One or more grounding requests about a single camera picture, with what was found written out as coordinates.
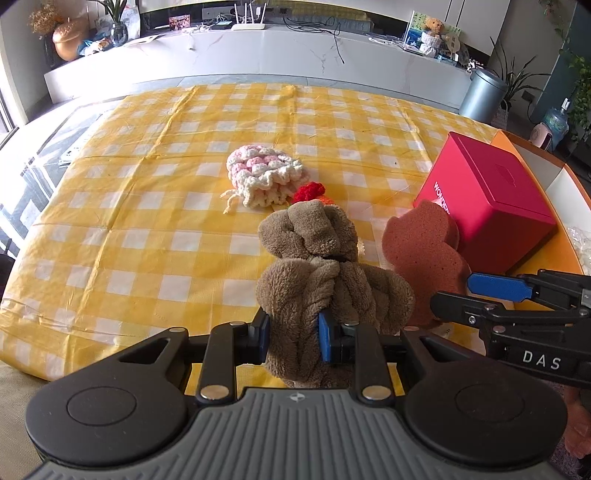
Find pink white crochet piece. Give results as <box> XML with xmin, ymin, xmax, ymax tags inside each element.
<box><xmin>222</xmin><ymin>143</ymin><xmax>308</xmax><ymax>215</ymax></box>

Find beige cushion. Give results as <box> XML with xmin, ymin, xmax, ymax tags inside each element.
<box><xmin>0</xmin><ymin>359</ymin><xmax>63</xmax><ymax>480</ymax></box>

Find orange cardboard box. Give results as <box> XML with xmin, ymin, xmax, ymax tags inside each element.
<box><xmin>488</xmin><ymin>128</ymin><xmax>591</xmax><ymax>278</ymax></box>

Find silver trash can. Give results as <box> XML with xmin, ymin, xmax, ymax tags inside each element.
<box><xmin>458</xmin><ymin>68</ymin><xmax>508</xmax><ymax>123</ymax></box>

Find potted ivy plant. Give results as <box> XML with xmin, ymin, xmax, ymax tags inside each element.
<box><xmin>560</xmin><ymin>45</ymin><xmax>591</xmax><ymax>141</ymax></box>

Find white television cabinet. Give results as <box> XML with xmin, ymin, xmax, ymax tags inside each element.
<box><xmin>43</xmin><ymin>22</ymin><xmax>474</xmax><ymax>112</ymax></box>

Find red square box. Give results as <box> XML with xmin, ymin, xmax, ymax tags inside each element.
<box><xmin>412</xmin><ymin>131</ymin><xmax>558</xmax><ymax>276</ymax></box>

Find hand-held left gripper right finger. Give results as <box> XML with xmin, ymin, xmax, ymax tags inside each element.
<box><xmin>318</xmin><ymin>308</ymin><xmax>481</xmax><ymax>403</ymax></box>

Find white router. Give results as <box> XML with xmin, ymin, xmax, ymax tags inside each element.
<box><xmin>230</xmin><ymin>2</ymin><xmax>269</xmax><ymax>31</ymax></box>

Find small teddy bear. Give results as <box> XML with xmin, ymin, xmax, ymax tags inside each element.
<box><xmin>421</xmin><ymin>17</ymin><xmax>447</xmax><ymax>47</ymax></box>

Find long-leaf potted plant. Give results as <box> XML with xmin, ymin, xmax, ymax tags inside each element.
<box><xmin>488</xmin><ymin>36</ymin><xmax>551</xmax><ymax>131</ymax></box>

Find dried flower bunch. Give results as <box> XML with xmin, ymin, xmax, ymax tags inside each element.
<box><xmin>28</xmin><ymin>3</ymin><xmax>66</xmax><ymax>36</ymax></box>

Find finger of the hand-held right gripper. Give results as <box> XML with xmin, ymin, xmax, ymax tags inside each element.
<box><xmin>430</xmin><ymin>290</ymin><xmax>509</xmax><ymax>337</ymax></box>
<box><xmin>466</xmin><ymin>270</ymin><xmax>591</xmax><ymax>311</ymax></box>

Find yellow checked tablecloth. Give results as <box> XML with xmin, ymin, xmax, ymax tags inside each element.
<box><xmin>0</xmin><ymin>82</ymin><xmax>511</xmax><ymax>383</ymax></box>

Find green picture card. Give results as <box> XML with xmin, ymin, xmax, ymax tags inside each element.
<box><xmin>405</xmin><ymin>10</ymin><xmax>463</xmax><ymax>52</ymax></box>

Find green plant in glass vase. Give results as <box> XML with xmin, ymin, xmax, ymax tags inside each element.
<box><xmin>94</xmin><ymin>0</ymin><xmax>130</xmax><ymax>47</ymax></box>

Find blue water bottle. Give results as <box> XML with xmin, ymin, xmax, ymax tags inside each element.
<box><xmin>543</xmin><ymin>98</ymin><xmax>570</xmax><ymax>149</ymax></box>

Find person's right hand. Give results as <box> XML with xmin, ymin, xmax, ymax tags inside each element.
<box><xmin>564</xmin><ymin>386</ymin><xmax>591</xmax><ymax>460</ymax></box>

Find pink space heater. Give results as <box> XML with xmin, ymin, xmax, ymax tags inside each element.
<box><xmin>529</xmin><ymin>122</ymin><xmax>554</xmax><ymax>150</ymax></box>

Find bear-shaped orange sponge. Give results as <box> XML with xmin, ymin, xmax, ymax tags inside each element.
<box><xmin>380</xmin><ymin>201</ymin><xmax>473</xmax><ymax>334</ymax></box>

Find black cables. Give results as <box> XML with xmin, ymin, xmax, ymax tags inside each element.
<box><xmin>281</xmin><ymin>15</ymin><xmax>348</xmax><ymax>66</ymax></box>

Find red crochet flower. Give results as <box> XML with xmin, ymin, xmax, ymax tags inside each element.
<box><xmin>292</xmin><ymin>182</ymin><xmax>334</xmax><ymax>205</ymax></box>

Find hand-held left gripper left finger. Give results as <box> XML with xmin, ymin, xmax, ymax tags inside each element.
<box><xmin>115</xmin><ymin>308</ymin><xmax>273</xmax><ymax>403</ymax></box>

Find brown plush towel bear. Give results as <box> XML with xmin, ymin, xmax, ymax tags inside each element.
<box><xmin>255</xmin><ymin>198</ymin><xmax>415</xmax><ymax>389</ymax></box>

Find gold acorn ornament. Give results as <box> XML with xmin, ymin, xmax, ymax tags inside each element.
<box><xmin>52</xmin><ymin>17</ymin><xmax>91</xmax><ymax>62</ymax></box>

